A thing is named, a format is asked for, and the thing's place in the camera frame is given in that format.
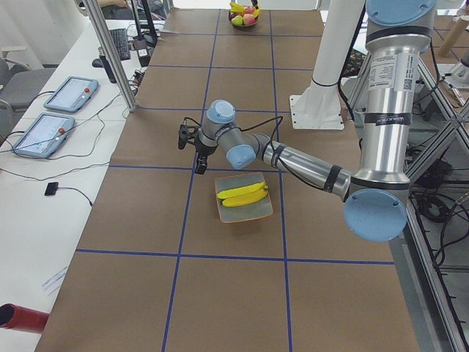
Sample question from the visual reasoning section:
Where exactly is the black water bottle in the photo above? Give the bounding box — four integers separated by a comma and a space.
98, 46, 117, 84

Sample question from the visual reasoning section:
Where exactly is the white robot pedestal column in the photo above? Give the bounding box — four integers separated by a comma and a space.
311, 1, 366, 89

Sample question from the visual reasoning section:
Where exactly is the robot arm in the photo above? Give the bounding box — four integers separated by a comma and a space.
194, 1, 436, 242

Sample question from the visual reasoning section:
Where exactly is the pink apple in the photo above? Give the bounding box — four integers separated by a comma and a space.
243, 13, 256, 26

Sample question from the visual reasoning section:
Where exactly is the aluminium frame post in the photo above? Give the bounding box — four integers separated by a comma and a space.
84, 0, 136, 112

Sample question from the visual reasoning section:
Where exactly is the grey square plate orange rim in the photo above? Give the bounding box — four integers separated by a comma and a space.
215, 172, 273, 223

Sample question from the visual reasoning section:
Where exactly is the small black device on cable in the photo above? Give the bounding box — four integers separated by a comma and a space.
44, 182, 59, 197

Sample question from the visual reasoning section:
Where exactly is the black keyboard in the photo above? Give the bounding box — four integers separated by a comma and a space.
109, 29, 130, 61

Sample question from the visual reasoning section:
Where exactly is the blue teach pendant far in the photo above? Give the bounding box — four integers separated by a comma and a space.
43, 76, 99, 113

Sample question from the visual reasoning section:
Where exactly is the blue teach pendant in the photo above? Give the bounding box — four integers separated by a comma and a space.
12, 112, 75, 158
43, 76, 99, 113

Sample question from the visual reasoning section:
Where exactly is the brown paper table cover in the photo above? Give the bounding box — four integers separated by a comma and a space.
37, 10, 418, 351

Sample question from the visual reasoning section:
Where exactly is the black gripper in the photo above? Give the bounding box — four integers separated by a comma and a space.
194, 141, 216, 175

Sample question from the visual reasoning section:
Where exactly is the blue teach pendant near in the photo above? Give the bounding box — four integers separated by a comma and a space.
12, 112, 75, 158

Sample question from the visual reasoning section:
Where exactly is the woven brown fruit basket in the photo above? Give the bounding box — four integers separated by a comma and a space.
228, 12, 258, 29

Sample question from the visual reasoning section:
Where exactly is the red cylinder tube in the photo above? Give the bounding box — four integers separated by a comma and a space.
1, 304, 49, 334

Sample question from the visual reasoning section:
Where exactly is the green pear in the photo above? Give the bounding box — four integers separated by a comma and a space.
230, 15, 244, 26

